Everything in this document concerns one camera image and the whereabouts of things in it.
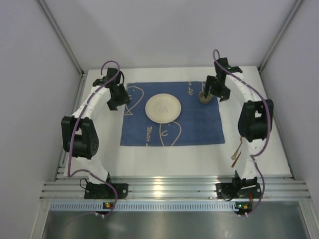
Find small speckled ceramic cup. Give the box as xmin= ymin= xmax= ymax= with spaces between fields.
xmin=199 ymin=91 xmax=213 ymax=104

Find blue fish-print placemat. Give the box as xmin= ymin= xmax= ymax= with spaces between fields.
xmin=120 ymin=81 xmax=225 ymax=147

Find cream ceramic plate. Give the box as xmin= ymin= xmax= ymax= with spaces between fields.
xmin=145 ymin=93 xmax=181 ymax=124

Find copper fork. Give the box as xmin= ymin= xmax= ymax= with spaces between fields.
xmin=231 ymin=150 xmax=242 ymax=168

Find gold spoon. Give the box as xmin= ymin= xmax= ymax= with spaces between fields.
xmin=231 ymin=137 xmax=243 ymax=160

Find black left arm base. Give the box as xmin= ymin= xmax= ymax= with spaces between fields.
xmin=84 ymin=182 xmax=129 ymax=200

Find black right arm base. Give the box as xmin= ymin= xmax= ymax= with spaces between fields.
xmin=216 ymin=176 xmax=261 ymax=201

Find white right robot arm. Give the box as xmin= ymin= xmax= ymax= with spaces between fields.
xmin=199 ymin=57 xmax=274 ymax=178

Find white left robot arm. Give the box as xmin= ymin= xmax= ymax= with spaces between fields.
xmin=61 ymin=68 xmax=130 ymax=184

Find left aluminium frame post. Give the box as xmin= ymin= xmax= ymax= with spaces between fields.
xmin=37 ymin=0 xmax=85 ymax=78

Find aluminium frame post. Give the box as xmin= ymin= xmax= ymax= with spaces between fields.
xmin=257 ymin=0 xmax=305 ymax=71
xmin=37 ymin=0 xmax=85 ymax=78

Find grey slotted cable duct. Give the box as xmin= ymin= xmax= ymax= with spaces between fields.
xmin=50 ymin=201 xmax=251 ymax=212

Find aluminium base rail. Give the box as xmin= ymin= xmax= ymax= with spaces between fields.
xmin=40 ymin=176 xmax=311 ymax=201

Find right aluminium frame post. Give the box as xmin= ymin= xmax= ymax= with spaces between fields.
xmin=257 ymin=0 xmax=305 ymax=71

